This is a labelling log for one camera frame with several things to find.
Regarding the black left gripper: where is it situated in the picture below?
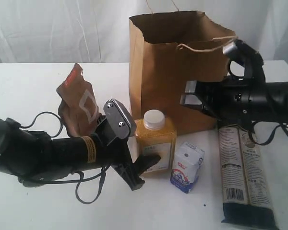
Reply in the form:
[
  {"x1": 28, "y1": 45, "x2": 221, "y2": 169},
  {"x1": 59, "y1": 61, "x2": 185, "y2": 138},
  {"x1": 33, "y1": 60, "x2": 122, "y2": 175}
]
[{"x1": 81, "y1": 115, "x2": 162, "y2": 192}]

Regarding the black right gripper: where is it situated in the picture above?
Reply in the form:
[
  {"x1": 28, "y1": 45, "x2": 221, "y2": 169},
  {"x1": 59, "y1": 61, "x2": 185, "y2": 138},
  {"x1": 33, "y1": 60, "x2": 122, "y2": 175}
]
[{"x1": 180, "y1": 78, "x2": 274, "y2": 123}]

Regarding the yellow millet bottle white cap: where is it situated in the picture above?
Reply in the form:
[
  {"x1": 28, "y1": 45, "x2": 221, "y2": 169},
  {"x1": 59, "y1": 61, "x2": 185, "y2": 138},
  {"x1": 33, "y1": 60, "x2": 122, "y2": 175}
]
[{"x1": 135, "y1": 109, "x2": 177, "y2": 176}]

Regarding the brown paper bag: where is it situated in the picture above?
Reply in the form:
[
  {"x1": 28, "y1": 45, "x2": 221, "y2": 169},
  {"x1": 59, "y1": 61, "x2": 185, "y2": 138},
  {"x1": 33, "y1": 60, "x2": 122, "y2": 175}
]
[{"x1": 129, "y1": 11, "x2": 236, "y2": 135}]

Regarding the brown orange snack pouch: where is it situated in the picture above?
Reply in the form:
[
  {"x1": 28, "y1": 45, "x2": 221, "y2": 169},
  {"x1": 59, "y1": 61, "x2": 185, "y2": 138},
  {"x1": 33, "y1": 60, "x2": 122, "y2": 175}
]
[{"x1": 56, "y1": 63, "x2": 100, "y2": 137}]

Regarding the spaghetti pasta package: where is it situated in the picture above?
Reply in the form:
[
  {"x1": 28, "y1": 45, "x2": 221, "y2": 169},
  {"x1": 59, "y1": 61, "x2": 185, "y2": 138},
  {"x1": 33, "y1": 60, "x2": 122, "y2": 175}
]
[{"x1": 217, "y1": 121, "x2": 278, "y2": 230}]

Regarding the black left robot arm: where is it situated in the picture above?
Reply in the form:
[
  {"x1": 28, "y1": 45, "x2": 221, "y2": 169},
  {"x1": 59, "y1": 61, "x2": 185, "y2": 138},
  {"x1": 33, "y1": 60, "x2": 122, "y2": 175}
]
[{"x1": 0, "y1": 118, "x2": 161, "y2": 190}]

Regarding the white blue salt packet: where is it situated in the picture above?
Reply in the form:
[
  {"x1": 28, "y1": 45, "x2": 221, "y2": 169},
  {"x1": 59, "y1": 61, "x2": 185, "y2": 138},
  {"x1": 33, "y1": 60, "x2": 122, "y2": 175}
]
[{"x1": 170, "y1": 142, "x2": 204, "y2": 194}]

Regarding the white backdrop curtain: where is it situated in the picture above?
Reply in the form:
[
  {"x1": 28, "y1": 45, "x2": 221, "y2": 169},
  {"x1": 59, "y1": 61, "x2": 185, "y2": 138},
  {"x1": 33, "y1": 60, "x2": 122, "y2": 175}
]
[{"x1": 0, "y1": 0, "x2": 288, "y2": 63}]

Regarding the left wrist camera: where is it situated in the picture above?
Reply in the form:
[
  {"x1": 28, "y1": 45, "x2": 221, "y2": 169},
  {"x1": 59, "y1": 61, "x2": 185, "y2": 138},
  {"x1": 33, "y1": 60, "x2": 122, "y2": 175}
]
[{"x1": 103, "y1": 98, "x2": 137, "y2": 139}]

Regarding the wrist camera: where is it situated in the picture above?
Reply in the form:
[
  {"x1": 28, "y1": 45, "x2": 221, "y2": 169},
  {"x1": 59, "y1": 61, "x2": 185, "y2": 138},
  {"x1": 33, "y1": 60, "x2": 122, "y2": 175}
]
[
  {"x1": 222, "y1": 39, "x2": 265, "y2": 82},
  {"x1": 103, "y1": 98, "x2": 137, "y2": 139}
]

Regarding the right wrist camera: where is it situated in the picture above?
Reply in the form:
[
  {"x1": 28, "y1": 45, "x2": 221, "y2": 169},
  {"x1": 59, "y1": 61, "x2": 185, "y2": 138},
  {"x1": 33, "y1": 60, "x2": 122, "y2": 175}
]
[{"x1": 222, "y1": 39, "x2": 265, "y2": 82}]

